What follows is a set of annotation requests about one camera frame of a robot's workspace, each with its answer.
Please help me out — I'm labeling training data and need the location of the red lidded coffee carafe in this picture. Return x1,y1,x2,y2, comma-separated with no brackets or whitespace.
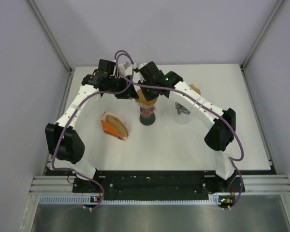
139,113,156,126

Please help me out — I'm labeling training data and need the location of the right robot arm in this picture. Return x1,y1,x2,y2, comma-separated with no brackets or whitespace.
138,61,236,191

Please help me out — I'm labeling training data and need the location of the stack of brown filters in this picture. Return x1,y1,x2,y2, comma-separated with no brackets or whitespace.
106,115,129,137

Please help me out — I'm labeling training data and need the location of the dark grey plastic dripper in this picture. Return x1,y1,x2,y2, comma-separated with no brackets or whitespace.
175,102,190,115

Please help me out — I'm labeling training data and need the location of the clear plastic dripper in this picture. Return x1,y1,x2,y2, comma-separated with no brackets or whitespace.
137,102,156,116

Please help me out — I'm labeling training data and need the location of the brown paper coffee filter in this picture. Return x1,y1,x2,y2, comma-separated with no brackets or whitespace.
189,84,201,95

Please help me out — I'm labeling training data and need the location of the grey slotted cable duct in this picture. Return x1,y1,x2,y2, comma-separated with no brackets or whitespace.
39,195,231,205

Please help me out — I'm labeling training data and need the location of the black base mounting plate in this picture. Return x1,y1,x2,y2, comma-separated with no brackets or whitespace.
72,171,245,201

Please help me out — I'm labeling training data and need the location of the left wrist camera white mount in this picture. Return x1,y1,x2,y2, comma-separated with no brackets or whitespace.
116,61,130,77

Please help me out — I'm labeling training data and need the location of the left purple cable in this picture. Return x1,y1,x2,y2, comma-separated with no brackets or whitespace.
51,50,145,211

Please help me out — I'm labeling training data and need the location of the clear glass with brown band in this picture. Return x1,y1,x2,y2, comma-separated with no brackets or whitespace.
175,113,190,125

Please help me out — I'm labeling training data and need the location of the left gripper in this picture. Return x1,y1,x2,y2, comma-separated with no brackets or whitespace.
107,74,139,100

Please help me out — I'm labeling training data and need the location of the aluminium corner post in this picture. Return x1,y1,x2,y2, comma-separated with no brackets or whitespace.
25,0,73,74
240,0,287,71

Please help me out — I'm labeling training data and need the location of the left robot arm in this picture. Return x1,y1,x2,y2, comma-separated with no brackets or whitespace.
45,59,137,192

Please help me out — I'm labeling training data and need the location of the purple cable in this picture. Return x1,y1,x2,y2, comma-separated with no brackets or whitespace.
51,50,145,211
115,52,245,210

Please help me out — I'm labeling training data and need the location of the aluminium front rail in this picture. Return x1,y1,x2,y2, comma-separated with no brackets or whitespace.
29,175,290,195

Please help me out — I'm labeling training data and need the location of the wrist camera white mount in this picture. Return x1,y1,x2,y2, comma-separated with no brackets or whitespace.
132,63,147,73
116,61,130,77

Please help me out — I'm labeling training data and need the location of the orange coffee filter box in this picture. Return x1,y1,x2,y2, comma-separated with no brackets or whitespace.
101,111,129,141

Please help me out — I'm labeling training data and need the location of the left aluminium corner post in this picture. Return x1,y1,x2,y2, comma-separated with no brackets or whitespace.
25,0,73,74

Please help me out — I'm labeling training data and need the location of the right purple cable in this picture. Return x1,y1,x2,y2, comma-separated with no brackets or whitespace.
115,52,245,210

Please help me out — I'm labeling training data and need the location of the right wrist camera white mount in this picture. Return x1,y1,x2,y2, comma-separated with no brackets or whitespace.
132,63,147,73

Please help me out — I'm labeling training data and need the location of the right aluminium corner post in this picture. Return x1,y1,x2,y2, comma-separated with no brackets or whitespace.
240,0,287,71

